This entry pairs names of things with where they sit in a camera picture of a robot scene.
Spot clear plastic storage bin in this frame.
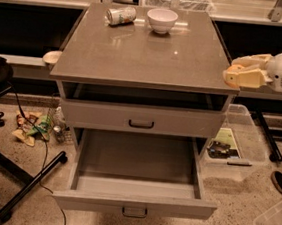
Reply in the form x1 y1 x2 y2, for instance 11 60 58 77
200 104 270 181

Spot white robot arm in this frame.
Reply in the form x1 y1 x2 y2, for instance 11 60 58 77
222 53 282 93

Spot black chair base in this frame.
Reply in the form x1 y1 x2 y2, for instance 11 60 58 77
0 112 68 223

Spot white bowl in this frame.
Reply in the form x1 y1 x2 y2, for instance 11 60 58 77
147 8 178 34

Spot open grey lower drawer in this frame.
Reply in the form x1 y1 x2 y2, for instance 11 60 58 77
53 129 217 220

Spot closed grey upper drawer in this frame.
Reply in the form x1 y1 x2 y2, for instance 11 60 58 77
60 98 225 138

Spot grey drawer cabinet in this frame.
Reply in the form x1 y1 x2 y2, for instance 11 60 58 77
35 0 249 225

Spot orange fruit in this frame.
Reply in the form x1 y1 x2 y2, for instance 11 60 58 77
223 64 243 88

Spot tipped soda can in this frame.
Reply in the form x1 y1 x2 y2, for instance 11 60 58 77
106 6 137 26

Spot wire basket on floor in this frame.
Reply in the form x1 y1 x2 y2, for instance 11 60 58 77
47 93 73 145

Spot black cable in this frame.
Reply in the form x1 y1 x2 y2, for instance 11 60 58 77
0 84 81 225

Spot snack bags on floor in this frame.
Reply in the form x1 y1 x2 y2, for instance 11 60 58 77
12 111 51 146

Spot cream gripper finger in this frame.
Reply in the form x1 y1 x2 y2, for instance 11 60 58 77
239 67 272 89
232 53 273 68

